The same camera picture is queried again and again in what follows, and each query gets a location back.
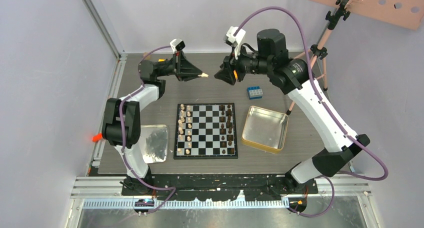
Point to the dark chess piece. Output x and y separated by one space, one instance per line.
229 122

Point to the gold square metal tin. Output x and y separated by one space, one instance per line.
265 129

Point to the orange block on rail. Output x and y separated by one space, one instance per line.
96 138

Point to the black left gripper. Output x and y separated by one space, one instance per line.
186 70

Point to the blue and grey lego block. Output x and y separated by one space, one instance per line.
254 92

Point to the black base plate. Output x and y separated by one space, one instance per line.
217 187

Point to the silver tin lid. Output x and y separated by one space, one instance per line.
153 141

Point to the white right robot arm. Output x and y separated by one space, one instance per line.
295 79

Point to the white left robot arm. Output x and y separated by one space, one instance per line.
122 116

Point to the pink tripod stand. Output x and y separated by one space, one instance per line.
324 36

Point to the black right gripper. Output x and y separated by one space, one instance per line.
226 73

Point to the black and white chessboard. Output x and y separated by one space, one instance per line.
201 131

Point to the pink perforated board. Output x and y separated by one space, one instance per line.
407 14

